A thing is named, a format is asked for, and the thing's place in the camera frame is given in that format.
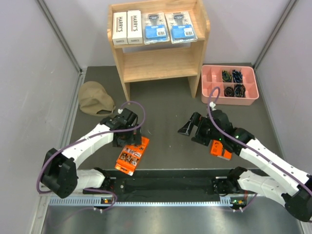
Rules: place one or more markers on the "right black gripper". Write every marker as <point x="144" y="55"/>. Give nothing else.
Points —
<point x="195" y="119"/>

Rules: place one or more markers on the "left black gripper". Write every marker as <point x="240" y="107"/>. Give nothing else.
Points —
<point x="134" y="139"/>

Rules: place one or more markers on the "orange razor blade cartridge box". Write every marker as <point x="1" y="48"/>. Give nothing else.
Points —
<point x="131" y="156"/>

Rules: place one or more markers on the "orange Gillette razor box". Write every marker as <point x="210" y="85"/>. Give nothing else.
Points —
<point x="218" y="150"/>

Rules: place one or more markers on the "blue razor blister pack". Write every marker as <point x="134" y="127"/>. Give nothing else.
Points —
<point x="154" y="28"/>
<point x="181" y="27"/>

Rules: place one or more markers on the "white Harry's box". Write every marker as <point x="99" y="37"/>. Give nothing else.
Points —
<point x="134" y="27"/>
<point x="119" y="36"/>

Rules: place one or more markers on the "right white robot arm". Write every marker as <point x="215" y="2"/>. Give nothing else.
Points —
<point x="285" y="184"/>

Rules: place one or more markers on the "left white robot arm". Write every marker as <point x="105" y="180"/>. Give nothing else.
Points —
<point x="61" y="173"/>

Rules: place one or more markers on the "wooden two-tier shelf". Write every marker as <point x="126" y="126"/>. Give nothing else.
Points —
<point x="139" y="62"/>

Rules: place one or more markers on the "beige cap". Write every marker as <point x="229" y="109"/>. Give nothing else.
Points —
<point x="94" y="100"/>

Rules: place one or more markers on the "pink compartment organizer tray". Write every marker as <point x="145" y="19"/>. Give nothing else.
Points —
<point x="233" y="85"/>

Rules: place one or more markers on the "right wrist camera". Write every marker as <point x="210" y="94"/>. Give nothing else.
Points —
<point x="211" y="106"/>

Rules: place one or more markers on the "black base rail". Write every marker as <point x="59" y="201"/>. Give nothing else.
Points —
<point x="164" y="185"/>

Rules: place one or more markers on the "grey slotted cable duct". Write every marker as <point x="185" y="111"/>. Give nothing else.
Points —
<point x="100" y="201"/>

